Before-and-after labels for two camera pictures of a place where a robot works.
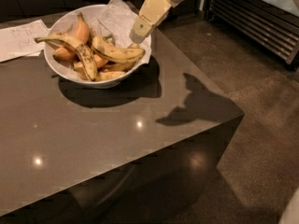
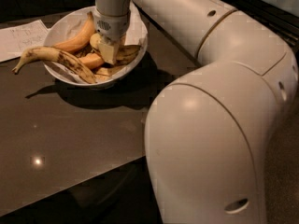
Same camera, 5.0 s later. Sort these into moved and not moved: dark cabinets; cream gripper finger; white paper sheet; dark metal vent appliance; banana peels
Moved: cream gripper finger; banana peels
Not moved: white paper sheet; dark metal vent appliance; dark cabinets
